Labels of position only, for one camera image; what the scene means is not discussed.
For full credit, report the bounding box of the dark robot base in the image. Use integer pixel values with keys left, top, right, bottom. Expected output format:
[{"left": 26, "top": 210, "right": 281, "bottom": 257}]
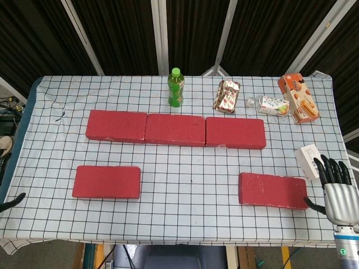
[{"left": 140, "top": 245, "right": 228, "bottom": 269}]

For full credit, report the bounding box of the white black checkered tablecloth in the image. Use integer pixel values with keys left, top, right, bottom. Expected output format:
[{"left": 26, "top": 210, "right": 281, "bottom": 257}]
[{"left": 0, "top": 75, "right": 359, "bottom": 256}]

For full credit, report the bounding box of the red foam brick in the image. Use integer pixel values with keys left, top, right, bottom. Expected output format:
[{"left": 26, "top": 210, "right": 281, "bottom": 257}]
[
  {"left": 144, "top": 113, "right": 206, "bottom": 148},
  {"left": 205, "top": 117, "right": 267, "bottom": 150},
  {"left": 238, "top": 172, "right": 310, "bottom": 211},
  {"left": 85, "top": 110, "right": 148, "bottom": 144},
  {"left": 72, "top": 165, "right": 141, "bottom": 200}
]

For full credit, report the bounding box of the clear bottle with fruit label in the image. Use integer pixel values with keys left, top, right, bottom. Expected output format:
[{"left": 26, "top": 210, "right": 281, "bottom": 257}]
[{"left": 246, "top": 95, "right": 290, "bottom": 117}]

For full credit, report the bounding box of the small white box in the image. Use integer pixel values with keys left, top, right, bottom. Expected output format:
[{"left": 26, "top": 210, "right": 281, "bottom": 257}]
[{"left": 293, "top": 143, "right": 322, "bottom": 180}]

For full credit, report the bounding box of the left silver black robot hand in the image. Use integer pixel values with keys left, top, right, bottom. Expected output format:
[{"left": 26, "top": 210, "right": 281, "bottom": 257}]
[{"left": 0, "top": 192, "right": 26, "bottom": 213}]

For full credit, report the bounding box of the beige shoe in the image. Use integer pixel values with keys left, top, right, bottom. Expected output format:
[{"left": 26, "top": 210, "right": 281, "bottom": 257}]
[{"left": 0, "top": 136, "right": 13, "bottom": 157}]

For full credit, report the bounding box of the white metal frame post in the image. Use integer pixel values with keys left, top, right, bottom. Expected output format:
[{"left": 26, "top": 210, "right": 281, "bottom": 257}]
[
  {"left": 150, "top": 0, "right": 169, "bottom": 76},
  {"left": 201, "top": 0, "right": 239, "bottom": 77},
  {"left": 61, "top": 0, "right": 104, "bottom": 76},
  {"left": 286, "top": 0, "right": 345, "bottom": 75}
]

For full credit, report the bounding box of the gold foil snack packet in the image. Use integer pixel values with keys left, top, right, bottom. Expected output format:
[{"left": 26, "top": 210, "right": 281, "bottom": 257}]
[{"left": 212, "top": 80, "right": 242, "bottom": 114}]

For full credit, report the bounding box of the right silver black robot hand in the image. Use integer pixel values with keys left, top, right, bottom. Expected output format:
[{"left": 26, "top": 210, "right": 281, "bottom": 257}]
[{"left": 304, "top": 154, "right": 359, "bottom": 226}]

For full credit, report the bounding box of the bundle of floor cables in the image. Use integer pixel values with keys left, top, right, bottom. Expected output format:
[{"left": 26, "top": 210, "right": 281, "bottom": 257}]
[{"left": 0, "top": 95, "right": 26, "bottom": 114}]

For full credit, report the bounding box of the black floor box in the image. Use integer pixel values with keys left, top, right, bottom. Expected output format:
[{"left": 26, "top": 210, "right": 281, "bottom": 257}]
[{"left": 0, "top": 116, "right": 18, "bottom": 135}]

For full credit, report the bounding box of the green tea bottle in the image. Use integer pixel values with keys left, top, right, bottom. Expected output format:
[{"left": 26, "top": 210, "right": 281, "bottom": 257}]
[{"left": 167, "top": 67, "right": 185, "bottom": 108}]

